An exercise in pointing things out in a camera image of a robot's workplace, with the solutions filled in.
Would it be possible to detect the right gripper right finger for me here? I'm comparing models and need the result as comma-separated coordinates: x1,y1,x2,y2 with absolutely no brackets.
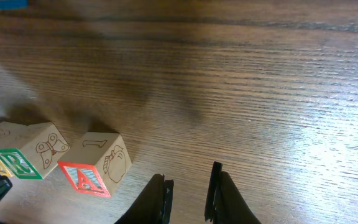
204,161,261,224

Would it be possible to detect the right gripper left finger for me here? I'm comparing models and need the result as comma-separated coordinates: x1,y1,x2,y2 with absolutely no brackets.
115,174,174,224

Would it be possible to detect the green letter R block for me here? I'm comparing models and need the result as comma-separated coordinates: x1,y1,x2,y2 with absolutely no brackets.
0,121,70,179

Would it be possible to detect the red letter A block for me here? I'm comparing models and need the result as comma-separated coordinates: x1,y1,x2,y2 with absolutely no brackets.
58,132,132,198

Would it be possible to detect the blue letter I block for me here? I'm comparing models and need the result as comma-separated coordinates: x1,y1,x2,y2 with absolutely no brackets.
0,0,27,11

